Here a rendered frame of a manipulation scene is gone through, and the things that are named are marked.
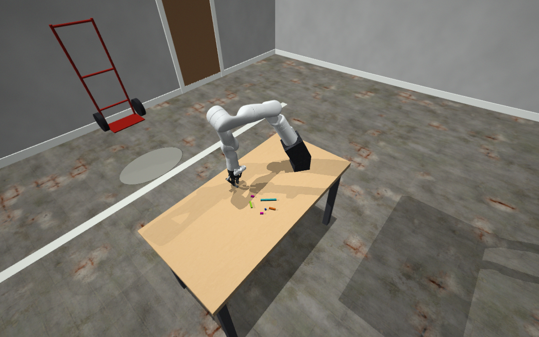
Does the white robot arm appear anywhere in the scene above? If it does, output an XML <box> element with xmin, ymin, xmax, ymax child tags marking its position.
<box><xmin>206</xmin><ymin>100</ymin><xmax>298</xmax><ymax>176</ymax></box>

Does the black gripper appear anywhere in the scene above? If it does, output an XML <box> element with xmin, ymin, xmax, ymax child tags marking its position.
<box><xmin>226</xmin><ymin>170</ymin><xmax>242</xmax><ymax>187</ymax></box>

